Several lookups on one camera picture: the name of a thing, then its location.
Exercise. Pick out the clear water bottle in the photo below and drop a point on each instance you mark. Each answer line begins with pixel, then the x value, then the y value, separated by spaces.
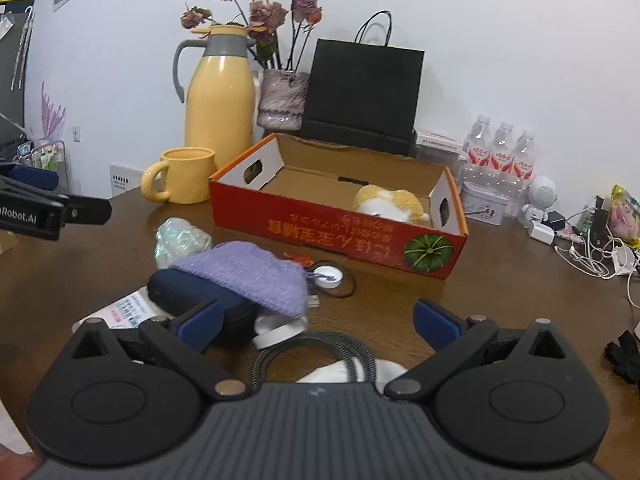
pixel 525 160
pixel 479 145
pixel 502 155

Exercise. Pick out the yellow thermos jug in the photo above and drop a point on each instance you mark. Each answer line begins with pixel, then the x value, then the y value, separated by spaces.
pixel 220 110

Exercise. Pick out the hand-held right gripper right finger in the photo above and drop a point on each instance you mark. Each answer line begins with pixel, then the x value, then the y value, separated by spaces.
pixel 435 322

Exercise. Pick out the purple white vase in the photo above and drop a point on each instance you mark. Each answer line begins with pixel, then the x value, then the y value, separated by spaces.
pixel 282 97

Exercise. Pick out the yellow pink snack packet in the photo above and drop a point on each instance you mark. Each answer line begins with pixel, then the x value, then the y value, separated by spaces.
pixel 625 215

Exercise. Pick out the white round charging puck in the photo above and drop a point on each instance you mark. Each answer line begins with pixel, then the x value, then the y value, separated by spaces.
pixel 330 275

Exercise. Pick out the printed tin box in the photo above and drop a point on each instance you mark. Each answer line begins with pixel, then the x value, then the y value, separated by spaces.
pixel 482 205

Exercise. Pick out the white flat box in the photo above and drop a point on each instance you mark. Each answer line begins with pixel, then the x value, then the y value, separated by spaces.
pixel 437 140

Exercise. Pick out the white face mask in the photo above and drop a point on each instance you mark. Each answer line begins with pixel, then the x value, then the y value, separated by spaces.
pixel 335 372

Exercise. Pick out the black cloth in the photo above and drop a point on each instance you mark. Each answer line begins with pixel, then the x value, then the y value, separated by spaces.
pixel 622 357

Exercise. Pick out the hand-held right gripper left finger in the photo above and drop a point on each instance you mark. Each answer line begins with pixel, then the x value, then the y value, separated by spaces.
pixel 202 322

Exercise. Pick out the dried pink flowers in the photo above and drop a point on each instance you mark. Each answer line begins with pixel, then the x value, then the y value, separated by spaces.
pixel 260 12

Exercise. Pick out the navy glasses case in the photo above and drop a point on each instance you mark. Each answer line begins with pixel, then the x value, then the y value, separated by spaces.
pixel 185 292

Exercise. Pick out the iridescent plastic wrapper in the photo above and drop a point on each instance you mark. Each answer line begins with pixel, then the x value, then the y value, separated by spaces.
pixel 180 240

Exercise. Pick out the clear plastic container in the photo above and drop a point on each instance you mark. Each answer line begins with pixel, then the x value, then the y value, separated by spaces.
pixel 440 157

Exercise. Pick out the white charger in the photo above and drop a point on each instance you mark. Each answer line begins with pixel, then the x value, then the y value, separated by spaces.
pixel 542 234

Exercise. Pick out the wall socket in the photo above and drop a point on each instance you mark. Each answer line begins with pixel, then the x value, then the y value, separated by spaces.
pixel 76 133

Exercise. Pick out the white tissue packet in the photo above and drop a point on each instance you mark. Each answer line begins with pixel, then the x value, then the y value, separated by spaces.
pixel 125 310

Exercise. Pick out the black charger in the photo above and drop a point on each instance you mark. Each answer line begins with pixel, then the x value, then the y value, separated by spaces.
pixel 556 220

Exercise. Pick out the white robot toy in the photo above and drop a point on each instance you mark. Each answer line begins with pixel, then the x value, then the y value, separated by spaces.
pixel 545 192

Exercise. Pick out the orange cardboard box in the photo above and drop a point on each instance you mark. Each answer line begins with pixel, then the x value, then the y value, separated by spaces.
pixel 320 230

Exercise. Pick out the purple knitted cloth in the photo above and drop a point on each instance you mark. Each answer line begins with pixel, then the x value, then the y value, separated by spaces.
pixel 240 270

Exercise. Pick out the purple flower wall decal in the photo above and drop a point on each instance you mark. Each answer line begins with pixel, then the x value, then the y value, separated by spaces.
pixel 50 115

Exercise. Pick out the white yellow plush toy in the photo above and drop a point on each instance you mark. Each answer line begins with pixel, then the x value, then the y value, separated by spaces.
pixel 385 200

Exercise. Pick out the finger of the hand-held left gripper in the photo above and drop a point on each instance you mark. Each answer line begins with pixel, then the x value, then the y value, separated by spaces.
pixel 90 210
pixel 35 177

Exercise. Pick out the black board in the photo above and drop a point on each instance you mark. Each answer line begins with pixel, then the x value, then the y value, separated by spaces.
pixel 12 85

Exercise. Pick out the yellow mug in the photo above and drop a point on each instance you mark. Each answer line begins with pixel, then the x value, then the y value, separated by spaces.
pixel 187 177

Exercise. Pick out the black paper bag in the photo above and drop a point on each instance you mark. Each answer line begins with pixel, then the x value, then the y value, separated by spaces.
pixel 365 95

